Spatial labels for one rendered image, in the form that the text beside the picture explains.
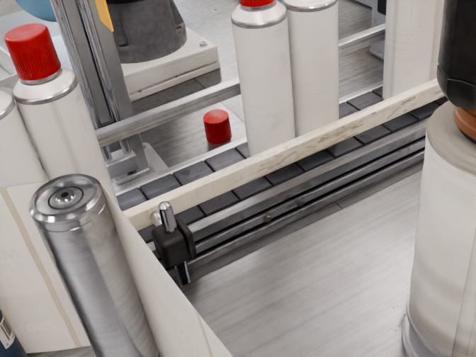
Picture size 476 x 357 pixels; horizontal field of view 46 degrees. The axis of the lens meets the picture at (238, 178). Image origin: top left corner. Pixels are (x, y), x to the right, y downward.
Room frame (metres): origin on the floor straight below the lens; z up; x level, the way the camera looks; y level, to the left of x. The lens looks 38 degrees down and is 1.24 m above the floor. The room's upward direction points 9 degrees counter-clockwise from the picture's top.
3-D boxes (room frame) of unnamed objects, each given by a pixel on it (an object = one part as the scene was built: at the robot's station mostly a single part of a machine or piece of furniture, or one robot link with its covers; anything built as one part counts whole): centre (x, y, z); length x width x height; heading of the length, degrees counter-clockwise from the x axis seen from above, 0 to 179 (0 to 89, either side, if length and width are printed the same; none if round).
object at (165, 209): (0.36, 0.06, 0.89); 0.03 x 0.03 x 0.12; 23
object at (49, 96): (0.42, 0.14, 0.98); 0.05 x 0.05 x 0.20
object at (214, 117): (0.62, 0.02, 0.85); 0.03 x 0.03 x 0.03
